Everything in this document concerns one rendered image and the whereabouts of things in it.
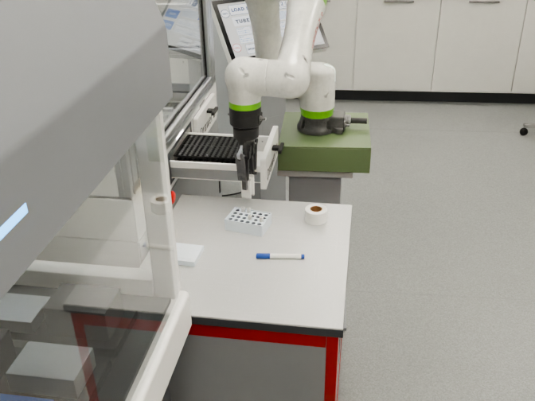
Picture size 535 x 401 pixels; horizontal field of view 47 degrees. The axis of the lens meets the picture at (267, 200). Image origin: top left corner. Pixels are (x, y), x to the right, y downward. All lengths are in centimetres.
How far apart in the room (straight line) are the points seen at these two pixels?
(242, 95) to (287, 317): 61
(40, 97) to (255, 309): 97
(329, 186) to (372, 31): 276
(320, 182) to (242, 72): 78
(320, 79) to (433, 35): 287
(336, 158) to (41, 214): 160
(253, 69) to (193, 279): 59
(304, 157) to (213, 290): 76
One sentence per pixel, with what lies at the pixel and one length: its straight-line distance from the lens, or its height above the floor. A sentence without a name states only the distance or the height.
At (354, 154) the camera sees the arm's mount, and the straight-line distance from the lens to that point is 224.
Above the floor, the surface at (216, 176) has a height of 85.
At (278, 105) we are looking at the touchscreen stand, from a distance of 314.
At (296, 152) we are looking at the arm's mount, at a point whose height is 84.
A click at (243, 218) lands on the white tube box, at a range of 192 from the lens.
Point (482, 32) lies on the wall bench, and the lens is 511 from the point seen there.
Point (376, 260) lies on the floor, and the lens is 315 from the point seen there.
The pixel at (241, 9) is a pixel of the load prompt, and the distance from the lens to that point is 298.
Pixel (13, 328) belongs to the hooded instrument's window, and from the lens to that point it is 77.
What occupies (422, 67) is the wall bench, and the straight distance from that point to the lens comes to 511.
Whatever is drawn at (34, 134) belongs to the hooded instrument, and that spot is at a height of 150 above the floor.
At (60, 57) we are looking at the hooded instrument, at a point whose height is 155.
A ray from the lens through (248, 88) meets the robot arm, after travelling 171.
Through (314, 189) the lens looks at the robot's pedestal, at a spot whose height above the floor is 65.
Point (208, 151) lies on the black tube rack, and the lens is 210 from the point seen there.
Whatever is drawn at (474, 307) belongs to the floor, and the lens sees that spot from 294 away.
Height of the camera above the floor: 177
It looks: 29 degrees down
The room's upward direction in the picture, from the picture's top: 1 degrees counter-clockwise
